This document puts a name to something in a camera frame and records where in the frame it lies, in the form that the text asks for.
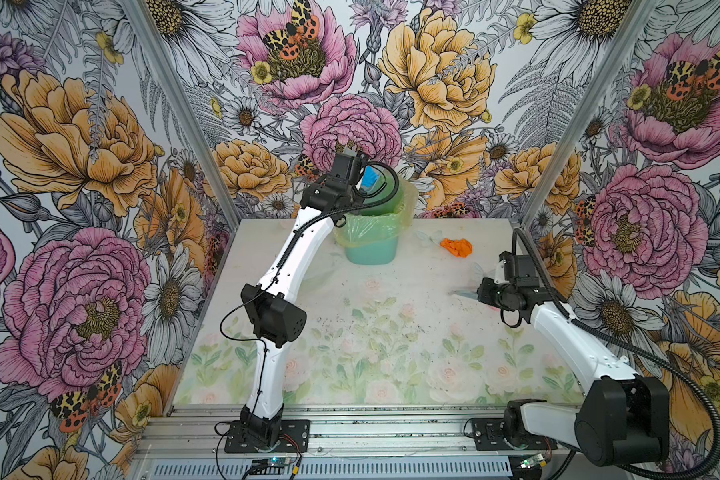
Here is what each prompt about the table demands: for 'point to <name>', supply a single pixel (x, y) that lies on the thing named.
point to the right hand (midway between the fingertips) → (481, 298)
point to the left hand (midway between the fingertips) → (344, 198)
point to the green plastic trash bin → (371, 256)
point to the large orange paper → (460, 248)
